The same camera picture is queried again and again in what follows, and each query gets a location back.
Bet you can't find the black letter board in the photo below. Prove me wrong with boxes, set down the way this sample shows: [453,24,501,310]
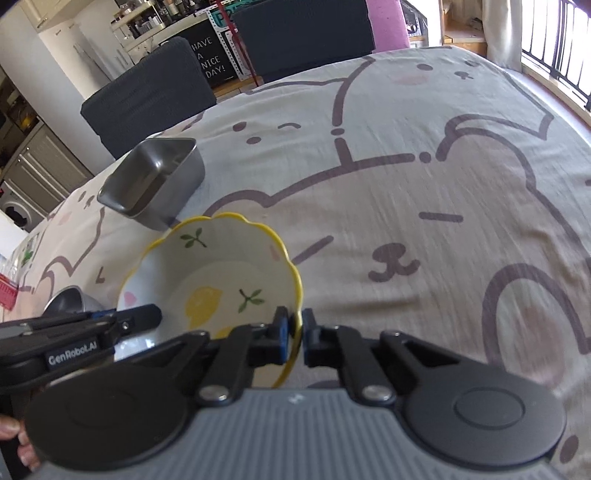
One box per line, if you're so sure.
[187,21,237,88]

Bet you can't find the square steel tray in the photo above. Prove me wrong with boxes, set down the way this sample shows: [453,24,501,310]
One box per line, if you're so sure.
[97,137,206,232]

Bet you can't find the cartoon bear printed tablecloth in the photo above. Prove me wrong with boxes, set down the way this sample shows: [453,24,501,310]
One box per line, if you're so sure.
[0,46,591,467]

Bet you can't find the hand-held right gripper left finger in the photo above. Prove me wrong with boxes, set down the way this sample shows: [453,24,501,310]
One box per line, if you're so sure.
[151,305,293,408]

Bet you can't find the black window guard rail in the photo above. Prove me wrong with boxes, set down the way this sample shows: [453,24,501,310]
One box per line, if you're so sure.
[521,0,591,126]

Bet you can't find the dark grey chair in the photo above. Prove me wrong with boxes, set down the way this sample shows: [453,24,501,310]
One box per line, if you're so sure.
[81,36,218,160]
[229,0,376,85]

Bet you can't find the person's left hand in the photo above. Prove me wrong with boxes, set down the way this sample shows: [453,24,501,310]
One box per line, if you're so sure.
[0,413,41,472]

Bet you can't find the white shelf organizer with bottles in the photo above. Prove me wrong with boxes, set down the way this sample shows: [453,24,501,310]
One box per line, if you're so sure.
[111,0,195,43]

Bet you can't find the red strap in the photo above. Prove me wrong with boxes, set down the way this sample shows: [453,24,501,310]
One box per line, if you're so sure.
[217,0,263,86]

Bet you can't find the cream kitchen base cabinet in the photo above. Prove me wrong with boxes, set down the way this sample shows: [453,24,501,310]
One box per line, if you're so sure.
[0,119,94,217]

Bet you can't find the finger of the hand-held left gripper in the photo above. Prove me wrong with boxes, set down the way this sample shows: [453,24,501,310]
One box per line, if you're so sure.
[113,303,163,336]
[28,310,118,329]

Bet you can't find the washing machine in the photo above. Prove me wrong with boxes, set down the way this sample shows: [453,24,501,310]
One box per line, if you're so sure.
[0,182,48,232]

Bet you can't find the round steel bowl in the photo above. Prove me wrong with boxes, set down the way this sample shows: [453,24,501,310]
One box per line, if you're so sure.
[44,285,105,317]

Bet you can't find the beige curtain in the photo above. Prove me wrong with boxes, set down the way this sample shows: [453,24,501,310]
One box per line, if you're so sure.
[482,0,525,71]

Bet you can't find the scalloped yellow-rimmed lemon bowl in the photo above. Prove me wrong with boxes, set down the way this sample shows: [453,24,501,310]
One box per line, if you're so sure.
[113,212,304,389]

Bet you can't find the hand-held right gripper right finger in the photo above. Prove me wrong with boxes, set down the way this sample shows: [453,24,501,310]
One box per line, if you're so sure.
[301,308,459,408]

